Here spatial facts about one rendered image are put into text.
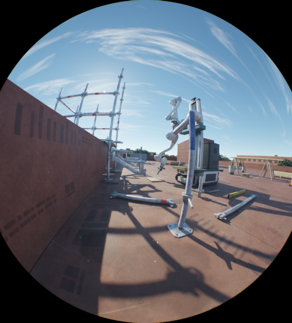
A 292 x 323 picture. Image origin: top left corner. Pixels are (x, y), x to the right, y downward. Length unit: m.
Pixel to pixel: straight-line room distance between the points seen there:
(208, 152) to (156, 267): 1.92
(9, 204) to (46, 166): 0.29
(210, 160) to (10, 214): 2.30
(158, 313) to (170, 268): 0.23
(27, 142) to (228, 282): 0.99
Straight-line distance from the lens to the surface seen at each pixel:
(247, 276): 0.66
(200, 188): 1.37
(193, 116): 0.64
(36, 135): 0.56
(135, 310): 0.47
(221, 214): 0.96
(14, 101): 0.49
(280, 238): 1.05
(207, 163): 2.06
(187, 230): 0.75
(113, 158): 1.83
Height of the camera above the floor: 0.47
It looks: 3 degrees down
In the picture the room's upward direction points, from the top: 3 degrees clockwise
